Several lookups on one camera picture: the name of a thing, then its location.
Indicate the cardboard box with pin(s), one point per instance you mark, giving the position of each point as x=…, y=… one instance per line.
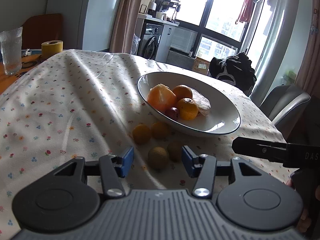
x=201, y=66

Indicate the person right hand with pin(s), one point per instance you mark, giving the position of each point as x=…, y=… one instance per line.
x=304, y=221

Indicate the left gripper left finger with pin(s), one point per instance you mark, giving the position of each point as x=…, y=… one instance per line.
x=112, y=169

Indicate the small red fruit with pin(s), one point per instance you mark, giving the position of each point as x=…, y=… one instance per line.
x=173, y=113

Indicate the pale pomelo segment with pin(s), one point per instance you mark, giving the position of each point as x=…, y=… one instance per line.
x=202, y=102

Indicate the yellow tape roll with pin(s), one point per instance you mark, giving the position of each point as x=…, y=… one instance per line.
x=51, y=48

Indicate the small orange kumquat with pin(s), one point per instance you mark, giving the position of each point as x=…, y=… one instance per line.
x=160, y=130
x=141, y=134

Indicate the grey washing machine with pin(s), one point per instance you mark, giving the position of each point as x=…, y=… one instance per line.
x=149, y=40

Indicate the brown wooden chair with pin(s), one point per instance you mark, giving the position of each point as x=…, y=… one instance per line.
x=41, y=28

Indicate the mandarin orange rear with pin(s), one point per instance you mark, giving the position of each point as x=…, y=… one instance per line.
x=182, y=91

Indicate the grey leather chair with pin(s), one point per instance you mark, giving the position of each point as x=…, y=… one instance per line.
x=284, y=106

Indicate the white plate blue rim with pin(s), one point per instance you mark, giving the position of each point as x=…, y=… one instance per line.
x=224, y=118

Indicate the pink curtain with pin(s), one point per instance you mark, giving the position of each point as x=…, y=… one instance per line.
x=124, y=26

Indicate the black white clothing pile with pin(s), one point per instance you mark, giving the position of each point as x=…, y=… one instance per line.
x=235, y=70

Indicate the brown longan fruit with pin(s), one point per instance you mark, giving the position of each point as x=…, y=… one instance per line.
x=158, y=158
x=174, y=150

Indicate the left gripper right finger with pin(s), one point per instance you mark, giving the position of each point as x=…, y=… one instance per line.
x=203, y=169

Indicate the mandarin orange front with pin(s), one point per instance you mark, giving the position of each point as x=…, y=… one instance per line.
x=188, y=109

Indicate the white cabinet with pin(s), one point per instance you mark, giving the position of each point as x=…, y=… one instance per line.
x=165, y=42

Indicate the small orange kumquat right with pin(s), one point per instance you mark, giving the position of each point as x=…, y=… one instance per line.
x=160, y=130

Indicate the clear drinking glass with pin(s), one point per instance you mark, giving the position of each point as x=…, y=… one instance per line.
x=11, y=50

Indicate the small orange kumquat left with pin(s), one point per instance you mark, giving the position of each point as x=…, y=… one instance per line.
x=141, y=134

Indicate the red hanging towel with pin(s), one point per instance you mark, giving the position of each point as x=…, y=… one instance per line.
x=245, y=12

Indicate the floral white tablecloth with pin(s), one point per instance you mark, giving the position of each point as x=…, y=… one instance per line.
x=83, y=103

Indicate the mandarin orange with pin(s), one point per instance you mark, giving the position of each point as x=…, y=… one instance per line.
x=188, y=109
x=182, y=91

